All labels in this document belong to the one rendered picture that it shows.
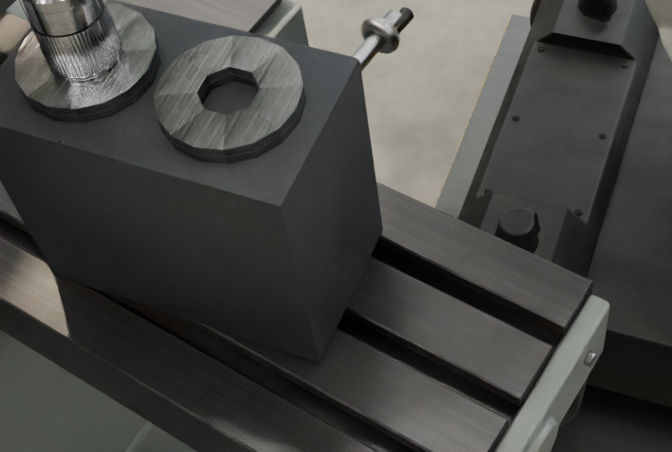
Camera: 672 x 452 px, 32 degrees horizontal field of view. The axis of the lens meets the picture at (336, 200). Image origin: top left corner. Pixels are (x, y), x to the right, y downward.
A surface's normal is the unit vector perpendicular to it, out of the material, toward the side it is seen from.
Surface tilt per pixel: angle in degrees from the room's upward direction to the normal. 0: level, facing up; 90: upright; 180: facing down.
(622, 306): 0
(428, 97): 0
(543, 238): 0
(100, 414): 90
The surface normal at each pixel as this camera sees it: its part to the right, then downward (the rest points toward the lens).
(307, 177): 0.92, 0.26
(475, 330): -0.11, -0.58
